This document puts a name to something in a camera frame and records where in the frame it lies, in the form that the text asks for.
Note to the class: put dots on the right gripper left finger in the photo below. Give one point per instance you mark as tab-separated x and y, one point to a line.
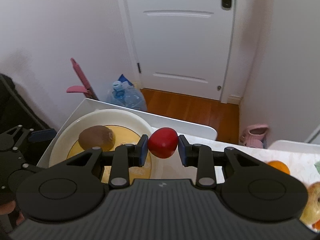
124	157

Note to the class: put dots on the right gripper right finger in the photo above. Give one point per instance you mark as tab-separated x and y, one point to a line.
201	157

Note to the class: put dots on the brown kiwi fruit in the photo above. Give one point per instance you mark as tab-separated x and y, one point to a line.
97	136

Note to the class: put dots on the red cherry tomato front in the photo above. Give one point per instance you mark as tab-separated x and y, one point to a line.
163	142

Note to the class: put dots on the orange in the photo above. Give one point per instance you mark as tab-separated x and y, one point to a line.
279	166

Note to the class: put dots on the yellowish old apple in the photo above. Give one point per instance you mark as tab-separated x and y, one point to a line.
310	213

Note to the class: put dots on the small tangerine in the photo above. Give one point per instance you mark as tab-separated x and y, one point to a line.
316	226

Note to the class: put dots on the person left hand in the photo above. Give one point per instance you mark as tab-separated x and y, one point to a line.
8	208

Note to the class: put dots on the white table tray rim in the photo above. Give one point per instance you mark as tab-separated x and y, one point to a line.
298	152

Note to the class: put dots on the cream duck pattern plate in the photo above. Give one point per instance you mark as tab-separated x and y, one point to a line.
127	127

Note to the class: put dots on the person black clothing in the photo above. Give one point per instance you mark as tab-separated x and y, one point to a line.
14	110

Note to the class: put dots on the clear water bottle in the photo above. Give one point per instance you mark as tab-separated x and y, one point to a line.
123	93

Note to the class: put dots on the pink dustpan broom set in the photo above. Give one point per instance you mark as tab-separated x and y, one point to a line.
85	87

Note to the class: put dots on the white door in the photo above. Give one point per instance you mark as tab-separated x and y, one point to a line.
180	46

